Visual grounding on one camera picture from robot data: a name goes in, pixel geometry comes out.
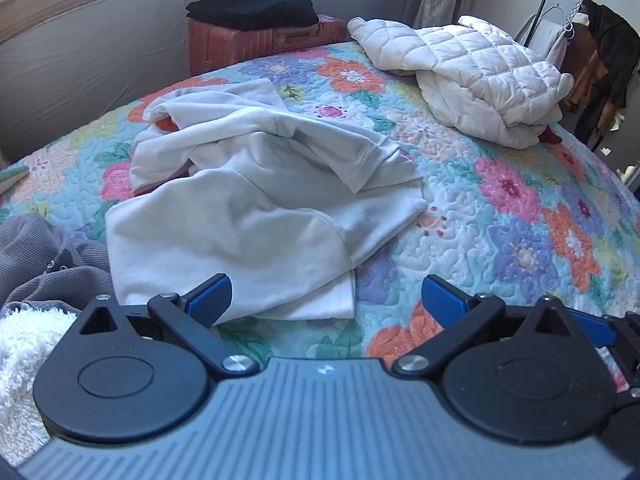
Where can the pink suitcase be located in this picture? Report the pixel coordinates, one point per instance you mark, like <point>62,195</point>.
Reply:
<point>240,45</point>

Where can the floral quilt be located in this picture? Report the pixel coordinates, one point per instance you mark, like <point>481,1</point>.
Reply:
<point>500,220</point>

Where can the pale pink hanging garment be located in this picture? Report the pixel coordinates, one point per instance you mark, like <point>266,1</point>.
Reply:
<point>555,40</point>

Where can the white shirt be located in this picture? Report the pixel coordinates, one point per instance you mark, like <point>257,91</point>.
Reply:
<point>240,220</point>

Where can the white puffer jacket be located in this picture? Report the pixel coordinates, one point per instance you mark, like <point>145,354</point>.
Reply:
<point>480,75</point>

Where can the black folded cloth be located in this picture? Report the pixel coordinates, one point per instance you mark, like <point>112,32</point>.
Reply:
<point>255,7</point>

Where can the black clothes rack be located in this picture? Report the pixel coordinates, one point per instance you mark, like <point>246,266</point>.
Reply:
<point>542,10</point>

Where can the brown hanging garment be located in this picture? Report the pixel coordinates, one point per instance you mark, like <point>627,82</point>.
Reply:
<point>587,72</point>

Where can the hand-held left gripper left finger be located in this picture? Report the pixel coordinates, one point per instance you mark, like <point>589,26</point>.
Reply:
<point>212,297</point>

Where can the dark red cloth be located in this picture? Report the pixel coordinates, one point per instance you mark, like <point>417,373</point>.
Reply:
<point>551,136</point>

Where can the grey garment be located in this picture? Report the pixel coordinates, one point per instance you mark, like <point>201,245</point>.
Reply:
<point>45,260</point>

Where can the black hanging garment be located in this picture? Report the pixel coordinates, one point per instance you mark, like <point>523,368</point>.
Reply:
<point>617,50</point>

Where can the white fluffy blanket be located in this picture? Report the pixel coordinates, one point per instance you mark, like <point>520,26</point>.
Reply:
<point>25,360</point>

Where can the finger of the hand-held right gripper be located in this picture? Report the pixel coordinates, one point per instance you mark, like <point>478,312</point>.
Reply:
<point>592,327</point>

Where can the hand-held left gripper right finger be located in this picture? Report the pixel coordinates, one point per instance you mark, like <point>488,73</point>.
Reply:
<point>442,300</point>

